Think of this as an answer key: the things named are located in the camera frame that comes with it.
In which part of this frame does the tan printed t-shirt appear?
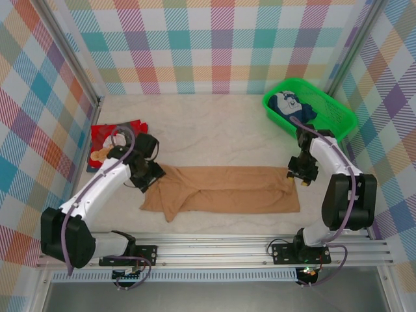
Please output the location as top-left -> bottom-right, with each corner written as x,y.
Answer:
139,164 -> 302,224

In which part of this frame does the folded red printed t-shirt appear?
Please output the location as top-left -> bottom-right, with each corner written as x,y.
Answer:
90,120 -> 150,170

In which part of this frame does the navy printed t-shirt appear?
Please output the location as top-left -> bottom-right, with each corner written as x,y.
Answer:
268,90 -> 318,125

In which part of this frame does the green plastic basket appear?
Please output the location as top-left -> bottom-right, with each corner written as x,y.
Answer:
262,77 -> 358,153

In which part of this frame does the small black controller board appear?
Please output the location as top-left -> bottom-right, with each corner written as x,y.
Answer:
297,266 -> 321,281
112,266 -> 144,282

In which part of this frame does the grey metal panel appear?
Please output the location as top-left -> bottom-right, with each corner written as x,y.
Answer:
42,281 -> 391,312

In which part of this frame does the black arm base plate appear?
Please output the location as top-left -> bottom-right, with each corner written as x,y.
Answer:
271,242 -> 332,266
99,245 -> 159,267

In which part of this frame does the aluminium mounting rail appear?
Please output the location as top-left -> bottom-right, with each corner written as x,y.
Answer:
35,231 -> 395,271

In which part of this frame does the white slotted cable duct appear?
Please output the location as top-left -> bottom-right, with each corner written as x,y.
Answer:
51,272 -> 298,283

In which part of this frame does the aluminium corner post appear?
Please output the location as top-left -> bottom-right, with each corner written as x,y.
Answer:
324,0 -> 388,96
32,0 -> 105,108

